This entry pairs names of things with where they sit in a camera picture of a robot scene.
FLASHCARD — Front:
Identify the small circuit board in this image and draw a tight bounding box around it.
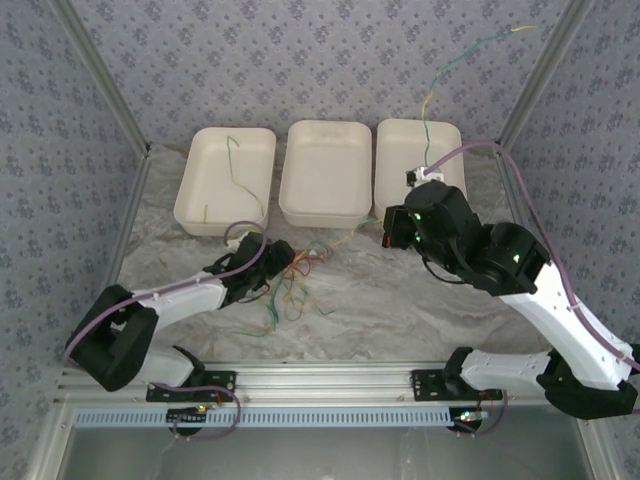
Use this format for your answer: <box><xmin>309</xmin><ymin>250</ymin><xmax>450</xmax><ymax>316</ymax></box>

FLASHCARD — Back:
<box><xmin>452</xmin><ymin>409</ymin><xmax>489</xmax><ymax>431</ymax></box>
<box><xmin>167</xmin><ymin>407</ymin><xmax>209</xmax><ymax>426</ymax></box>

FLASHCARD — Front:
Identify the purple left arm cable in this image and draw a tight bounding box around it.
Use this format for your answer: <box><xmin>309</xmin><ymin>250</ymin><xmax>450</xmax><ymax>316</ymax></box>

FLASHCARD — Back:
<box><xmin>63</xmin><ymin>220</ymin><xmax>268</xmax><ymax>442</ymax></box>

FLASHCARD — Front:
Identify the aluminium side rail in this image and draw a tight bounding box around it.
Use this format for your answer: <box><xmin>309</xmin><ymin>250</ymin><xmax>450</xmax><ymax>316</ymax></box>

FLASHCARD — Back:
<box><xmin>77</xmin><ymin>147</ymin><xmax>154</xmax><ymax>369</ymax></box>
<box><xmin>494</xmin><ymin>144</ymin><xmax>574</xmax><ymax>364</ymax></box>

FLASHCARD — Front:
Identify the slotted grey cable duct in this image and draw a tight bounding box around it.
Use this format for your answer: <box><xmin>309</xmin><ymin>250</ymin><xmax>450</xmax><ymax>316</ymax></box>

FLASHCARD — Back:
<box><xmin>73</xmin><ymin>407</ymin><xmax>464</xmax><ymax>430</ymax></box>

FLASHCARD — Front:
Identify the grey metal panel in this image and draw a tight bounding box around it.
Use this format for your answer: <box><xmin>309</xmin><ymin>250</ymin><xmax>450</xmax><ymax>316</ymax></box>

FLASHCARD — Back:
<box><xmin>29</xmin><ymin>404</ymin><xmax>616</xmax><ymax>480</ymax></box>

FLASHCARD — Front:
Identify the aluminium frame post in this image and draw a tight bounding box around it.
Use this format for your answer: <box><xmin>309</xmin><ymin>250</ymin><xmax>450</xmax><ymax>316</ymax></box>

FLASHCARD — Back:
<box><xmin>49</xmin><ymin>0</ymin><xmax>153</xmax><ymax>159</ymax></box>
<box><xmin>494</xmin><ymin>0</ymin><xmax>596</xmax><ymax>156</ymax></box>

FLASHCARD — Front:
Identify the cream plastic tray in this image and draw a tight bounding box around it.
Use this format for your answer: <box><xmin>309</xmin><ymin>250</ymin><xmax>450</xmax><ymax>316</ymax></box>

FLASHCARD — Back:
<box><xmin>173</xmin><ymin>126</ymin><xmax>278</xmax><ymax>236</ymax></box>
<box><xmin>373</xmin><ymin>117</ymin><xmax>470</xmax><ymax>226</ymax></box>
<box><xmin>278</xmin><ymin>118</ymin><xmax>374</xmax><ymax>230</ymax></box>

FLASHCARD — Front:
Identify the yellow-green striped wire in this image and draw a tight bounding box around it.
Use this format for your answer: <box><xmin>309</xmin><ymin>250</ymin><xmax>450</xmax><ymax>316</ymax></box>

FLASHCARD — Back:
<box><xmin>319</xmin><ymin>24</ymin><xmax>540</xmax><ymax>250</ymax></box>
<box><xmin>201</xmin><ymin>134</ymin><xmax>269</xmax><ymax>225</ymax></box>
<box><xmin>282</xmin><ymin>269</ymin><xmax>321</xmax><ymax>321</ymax></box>

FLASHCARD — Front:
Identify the long aluminium base rail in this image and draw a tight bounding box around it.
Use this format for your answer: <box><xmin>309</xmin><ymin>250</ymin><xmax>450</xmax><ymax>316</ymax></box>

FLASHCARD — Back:
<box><xmin>54</xmin><ymin>360</ymin><xmax>599</xmax><ymax>405</ymax></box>

